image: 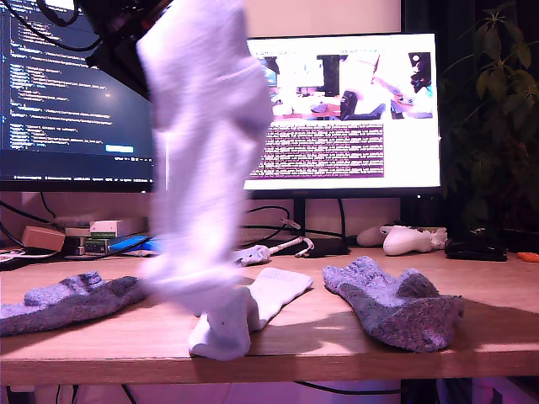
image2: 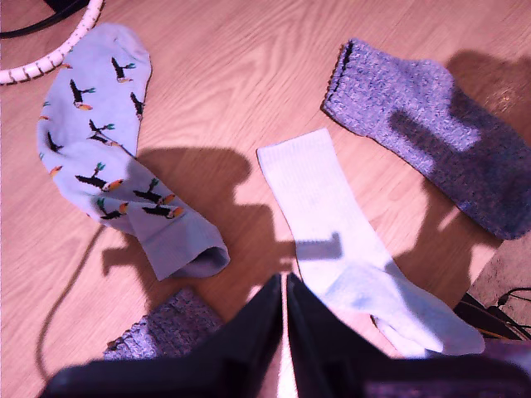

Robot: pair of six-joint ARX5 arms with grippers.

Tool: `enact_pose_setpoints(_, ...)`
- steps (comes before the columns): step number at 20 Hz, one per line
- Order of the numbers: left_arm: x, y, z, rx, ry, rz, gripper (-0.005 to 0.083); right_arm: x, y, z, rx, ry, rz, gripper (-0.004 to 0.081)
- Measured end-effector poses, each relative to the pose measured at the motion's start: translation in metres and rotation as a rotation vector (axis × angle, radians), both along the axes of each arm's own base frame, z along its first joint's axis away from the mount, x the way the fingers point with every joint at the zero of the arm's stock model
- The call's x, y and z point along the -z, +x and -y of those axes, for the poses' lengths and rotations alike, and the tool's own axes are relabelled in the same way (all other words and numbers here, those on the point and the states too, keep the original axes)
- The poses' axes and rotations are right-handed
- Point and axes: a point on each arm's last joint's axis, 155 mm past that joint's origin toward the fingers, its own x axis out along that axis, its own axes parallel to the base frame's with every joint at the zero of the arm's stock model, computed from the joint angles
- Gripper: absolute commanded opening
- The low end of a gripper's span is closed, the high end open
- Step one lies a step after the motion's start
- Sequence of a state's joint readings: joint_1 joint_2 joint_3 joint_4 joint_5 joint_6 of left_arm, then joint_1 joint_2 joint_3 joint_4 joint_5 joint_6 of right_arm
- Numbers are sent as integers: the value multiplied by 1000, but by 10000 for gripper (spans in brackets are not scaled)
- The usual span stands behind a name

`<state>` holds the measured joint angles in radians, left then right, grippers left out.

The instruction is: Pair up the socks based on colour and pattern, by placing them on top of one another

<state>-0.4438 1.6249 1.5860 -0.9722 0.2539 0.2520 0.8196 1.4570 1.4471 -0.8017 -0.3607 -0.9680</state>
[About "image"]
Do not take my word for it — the white ribbed sock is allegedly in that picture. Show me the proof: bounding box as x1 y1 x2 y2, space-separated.
188 267 315 362
135 0 275 317

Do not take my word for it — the light blue toucan sock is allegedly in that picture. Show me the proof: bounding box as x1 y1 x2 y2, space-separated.
232 243 270 267

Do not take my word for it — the grey fuzzy sock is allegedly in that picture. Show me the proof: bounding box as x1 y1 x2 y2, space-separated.
0 271 149 338
322 255 467 354

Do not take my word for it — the dark code computer monitor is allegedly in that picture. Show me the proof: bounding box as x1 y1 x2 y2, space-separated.
0 0 156 194

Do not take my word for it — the grey fuzzy cloth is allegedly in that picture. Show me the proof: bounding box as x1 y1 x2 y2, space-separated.
52 212 111 229

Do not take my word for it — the white box green label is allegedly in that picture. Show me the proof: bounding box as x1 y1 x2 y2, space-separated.
88 220 147 239

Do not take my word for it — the blue pouch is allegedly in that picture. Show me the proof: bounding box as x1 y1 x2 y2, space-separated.
108 235 161 255

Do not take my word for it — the green white small box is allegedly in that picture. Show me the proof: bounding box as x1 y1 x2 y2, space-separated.
62 236 111 257

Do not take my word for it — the bright white computer monitor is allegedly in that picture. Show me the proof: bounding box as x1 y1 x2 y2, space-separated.
243 33 443 258

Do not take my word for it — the white rounded controller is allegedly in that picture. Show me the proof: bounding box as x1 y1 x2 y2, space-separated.
355 226 387 248

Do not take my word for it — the white game controller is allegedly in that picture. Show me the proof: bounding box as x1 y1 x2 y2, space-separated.
380 226 447 257

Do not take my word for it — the green leafy house plant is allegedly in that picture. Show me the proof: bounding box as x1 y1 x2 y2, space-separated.
437 2 539 245

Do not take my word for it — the black case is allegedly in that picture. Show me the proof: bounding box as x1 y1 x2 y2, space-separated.
444 236 509 263

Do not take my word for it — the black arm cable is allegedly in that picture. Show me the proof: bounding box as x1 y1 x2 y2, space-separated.
8 0 103 52

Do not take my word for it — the black looping desk cable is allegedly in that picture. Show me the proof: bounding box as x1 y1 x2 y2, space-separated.
243 205 292 244

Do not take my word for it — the long black desk cable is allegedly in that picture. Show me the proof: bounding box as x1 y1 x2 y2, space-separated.
107 221 347 255

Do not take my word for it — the white braided cable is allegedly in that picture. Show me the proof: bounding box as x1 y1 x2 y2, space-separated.
269 237 315 258

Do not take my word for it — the black upright monitor cable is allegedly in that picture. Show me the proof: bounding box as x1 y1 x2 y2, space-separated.
336 199 347 241

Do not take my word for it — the black cable under table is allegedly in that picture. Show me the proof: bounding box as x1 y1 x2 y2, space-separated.
294 380 401 396

